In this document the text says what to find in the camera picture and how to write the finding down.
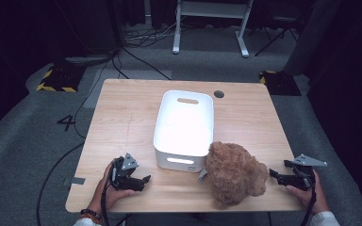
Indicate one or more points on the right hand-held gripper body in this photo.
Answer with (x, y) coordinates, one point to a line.
(308, 161)

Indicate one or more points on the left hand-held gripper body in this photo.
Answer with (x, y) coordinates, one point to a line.
(128, 164)

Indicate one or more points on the brown plush teddy bear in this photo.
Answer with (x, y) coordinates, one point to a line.
(235, 174)

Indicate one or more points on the white plastic storage bin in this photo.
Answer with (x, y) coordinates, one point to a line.
(184, 128)

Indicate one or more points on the person's left hand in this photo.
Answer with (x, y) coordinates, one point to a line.
(105, 196)

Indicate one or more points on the person's right hand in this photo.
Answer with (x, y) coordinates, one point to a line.
(314, 199)

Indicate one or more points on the grey tape strip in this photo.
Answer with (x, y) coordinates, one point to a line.
(77, 180)

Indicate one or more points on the person's right white sleeve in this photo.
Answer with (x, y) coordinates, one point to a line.
(325, 219)

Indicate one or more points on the person's white sleeve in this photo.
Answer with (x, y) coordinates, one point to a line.
(325, 219)
(83, 222)

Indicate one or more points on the person's left white sleeve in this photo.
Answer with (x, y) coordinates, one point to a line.
(83, 222)

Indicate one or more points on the dark round table grommet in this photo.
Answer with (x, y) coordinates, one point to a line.
(219, 94)

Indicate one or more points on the grey curtain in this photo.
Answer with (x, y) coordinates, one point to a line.
(311, 37)

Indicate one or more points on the black tripod stand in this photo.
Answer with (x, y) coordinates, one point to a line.
(275, 37)

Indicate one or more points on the black cabinet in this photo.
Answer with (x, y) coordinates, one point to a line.
(91, 25)

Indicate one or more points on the black yellow striped base plate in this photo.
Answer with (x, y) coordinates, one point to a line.
(61, 78)
(281, 83)

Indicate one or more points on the white desk frame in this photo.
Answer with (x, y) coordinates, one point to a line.
(212, 9)

